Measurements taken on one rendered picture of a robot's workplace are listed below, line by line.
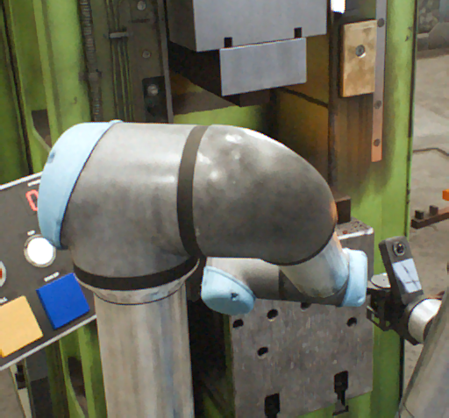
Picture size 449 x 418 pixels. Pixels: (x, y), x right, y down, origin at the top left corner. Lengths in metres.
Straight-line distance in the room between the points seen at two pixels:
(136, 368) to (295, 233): 0.20
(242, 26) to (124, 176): 0.95
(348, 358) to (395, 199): 0.45
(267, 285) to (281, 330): 0.75
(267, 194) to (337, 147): 1.29
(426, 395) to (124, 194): 0.61
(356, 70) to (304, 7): 0.30
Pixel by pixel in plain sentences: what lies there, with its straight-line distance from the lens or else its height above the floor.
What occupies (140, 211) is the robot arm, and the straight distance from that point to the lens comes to 0.61.
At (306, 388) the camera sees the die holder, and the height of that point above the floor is 0.54.
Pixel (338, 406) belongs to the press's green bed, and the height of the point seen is 0.45.
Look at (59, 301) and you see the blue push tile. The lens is 1.33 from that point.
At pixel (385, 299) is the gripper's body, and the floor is 0.99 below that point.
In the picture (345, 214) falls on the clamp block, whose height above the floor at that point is 0.94.
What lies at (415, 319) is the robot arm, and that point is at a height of 0.99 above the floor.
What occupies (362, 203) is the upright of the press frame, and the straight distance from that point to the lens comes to 1.98.
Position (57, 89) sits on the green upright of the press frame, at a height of 1.30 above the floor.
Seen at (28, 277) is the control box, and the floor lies 1.06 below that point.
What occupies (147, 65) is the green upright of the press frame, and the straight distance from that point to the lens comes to 1.62.
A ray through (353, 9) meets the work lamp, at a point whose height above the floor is 1.39.
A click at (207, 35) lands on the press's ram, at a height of 1.40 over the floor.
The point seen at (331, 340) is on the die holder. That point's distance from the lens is 1.83.
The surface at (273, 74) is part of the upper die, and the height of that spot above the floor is 1.30.
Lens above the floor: 1.64
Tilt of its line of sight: 21 degrees down
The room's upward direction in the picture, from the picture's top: 3 degrees counter-clockwise
